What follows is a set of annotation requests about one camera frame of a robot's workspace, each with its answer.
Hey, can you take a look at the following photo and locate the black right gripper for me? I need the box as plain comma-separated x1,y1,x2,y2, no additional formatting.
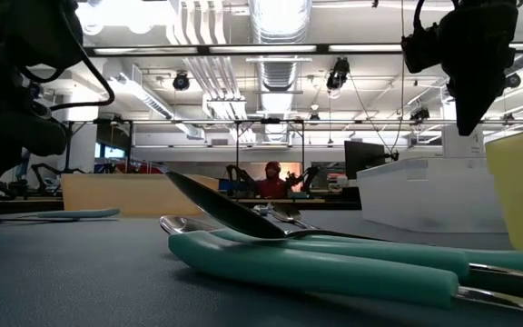
438,2,519,137

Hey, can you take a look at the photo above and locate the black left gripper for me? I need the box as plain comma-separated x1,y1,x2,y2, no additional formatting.
0,71,69,223

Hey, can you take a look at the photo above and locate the black-handled spoon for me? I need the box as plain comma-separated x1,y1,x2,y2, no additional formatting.
165,171,383,243
269,203,318,230

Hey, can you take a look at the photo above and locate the clear plastic bin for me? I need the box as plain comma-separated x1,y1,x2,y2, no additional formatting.
356,156,512,235

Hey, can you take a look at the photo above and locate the black background monitor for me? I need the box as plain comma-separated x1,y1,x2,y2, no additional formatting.
344,140,388,181

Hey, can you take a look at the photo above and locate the blue-grey table mat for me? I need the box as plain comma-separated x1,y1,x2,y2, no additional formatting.
0,207,523,327

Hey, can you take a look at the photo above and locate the orange plastic bin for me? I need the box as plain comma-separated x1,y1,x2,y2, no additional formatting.
60,173,220,218

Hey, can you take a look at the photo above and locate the red background object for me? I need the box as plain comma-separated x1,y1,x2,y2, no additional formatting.
106,159,167,176

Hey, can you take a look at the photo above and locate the person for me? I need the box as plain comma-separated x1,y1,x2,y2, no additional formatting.
256,160,292,200

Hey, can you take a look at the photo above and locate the blue background bin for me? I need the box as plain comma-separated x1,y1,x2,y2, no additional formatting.
218,178,257,193

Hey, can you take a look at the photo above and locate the thin black hanging cable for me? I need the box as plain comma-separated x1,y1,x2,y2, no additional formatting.
399,0,407,154

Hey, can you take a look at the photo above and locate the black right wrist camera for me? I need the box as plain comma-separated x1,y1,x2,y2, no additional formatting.
400,24,442,75

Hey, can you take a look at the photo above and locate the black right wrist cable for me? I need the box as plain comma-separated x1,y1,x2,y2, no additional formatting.
412,0,460,35

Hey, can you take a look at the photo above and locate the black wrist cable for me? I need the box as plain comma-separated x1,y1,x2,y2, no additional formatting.
18,0,116,113
412,0,460,35

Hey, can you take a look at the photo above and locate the black overhead rig camera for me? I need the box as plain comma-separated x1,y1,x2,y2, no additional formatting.
325,56,351,93

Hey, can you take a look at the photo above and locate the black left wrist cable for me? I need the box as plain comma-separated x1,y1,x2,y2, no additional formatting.
18,0,116,113

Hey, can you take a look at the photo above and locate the black metal table frame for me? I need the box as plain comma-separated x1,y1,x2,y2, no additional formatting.
0,195,362,217

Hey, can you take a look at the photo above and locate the white rectangular air duct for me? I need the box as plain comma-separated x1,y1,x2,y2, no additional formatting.
104,67,206,140

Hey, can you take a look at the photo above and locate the black overhead frame bar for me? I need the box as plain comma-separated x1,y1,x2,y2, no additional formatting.
82,43,523,57

